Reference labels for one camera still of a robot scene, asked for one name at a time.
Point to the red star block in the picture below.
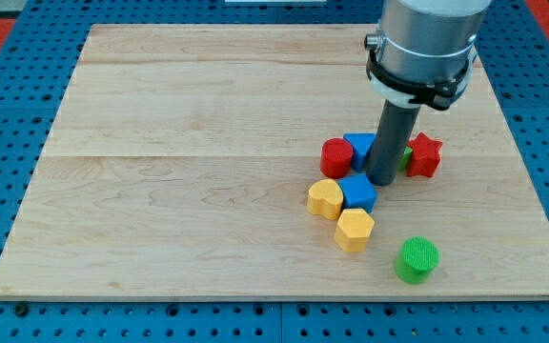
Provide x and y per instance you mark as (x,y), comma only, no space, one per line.
(425,157)

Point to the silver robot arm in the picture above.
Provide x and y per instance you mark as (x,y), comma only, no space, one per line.
(422,51)

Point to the green star block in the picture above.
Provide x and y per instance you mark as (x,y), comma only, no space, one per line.
(405,159)

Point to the yellow heart block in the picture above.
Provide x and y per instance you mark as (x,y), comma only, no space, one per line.
(325,198)

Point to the red cylinder block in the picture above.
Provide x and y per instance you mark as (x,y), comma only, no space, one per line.
(336,157)

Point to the blue cube block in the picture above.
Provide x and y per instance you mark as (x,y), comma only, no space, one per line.
(358,192)

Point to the blue triangle block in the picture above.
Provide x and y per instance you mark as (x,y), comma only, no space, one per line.
(361,143)

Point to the light wooden board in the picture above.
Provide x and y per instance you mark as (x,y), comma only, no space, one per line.
(178,165)

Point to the yellow hexagon block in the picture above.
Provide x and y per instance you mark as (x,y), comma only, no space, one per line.
(353,230)

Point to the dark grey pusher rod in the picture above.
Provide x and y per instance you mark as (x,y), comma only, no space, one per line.
(393,132)

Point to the green cylinder block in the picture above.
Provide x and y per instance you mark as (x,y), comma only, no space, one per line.
(417,258)

